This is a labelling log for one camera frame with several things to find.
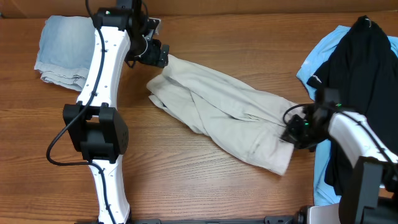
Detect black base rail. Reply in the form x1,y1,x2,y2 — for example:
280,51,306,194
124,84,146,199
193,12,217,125
132,206,310,224

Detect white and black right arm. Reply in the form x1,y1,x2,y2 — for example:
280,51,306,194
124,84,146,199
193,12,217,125
280,88,397,224

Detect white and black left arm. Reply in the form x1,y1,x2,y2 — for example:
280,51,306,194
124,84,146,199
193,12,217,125
63,0,169,223

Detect beige khaki shorts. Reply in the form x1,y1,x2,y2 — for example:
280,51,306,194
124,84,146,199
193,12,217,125
147,55,295,175

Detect black t-shirt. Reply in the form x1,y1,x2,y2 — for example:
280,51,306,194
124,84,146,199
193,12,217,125
307,15,398,197

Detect folded light blue denim shorts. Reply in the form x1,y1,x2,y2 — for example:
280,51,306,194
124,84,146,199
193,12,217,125
34,16,95,91

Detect light blue t-shirt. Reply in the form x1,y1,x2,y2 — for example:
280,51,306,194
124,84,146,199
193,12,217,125
295,25,398,207

